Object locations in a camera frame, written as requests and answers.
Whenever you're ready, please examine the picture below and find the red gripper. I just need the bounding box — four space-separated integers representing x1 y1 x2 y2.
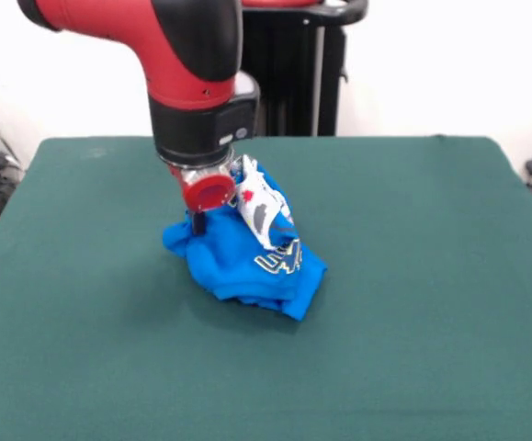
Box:
167 164 238 237

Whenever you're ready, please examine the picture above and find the blue printed t-shirt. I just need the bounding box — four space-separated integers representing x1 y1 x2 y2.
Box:
162 153 329 322

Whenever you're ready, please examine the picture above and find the dark green tablecloth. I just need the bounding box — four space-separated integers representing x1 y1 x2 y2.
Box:
0 134 532 441

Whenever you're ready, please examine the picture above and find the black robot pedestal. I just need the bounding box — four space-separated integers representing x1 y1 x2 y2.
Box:
239 0 368 138

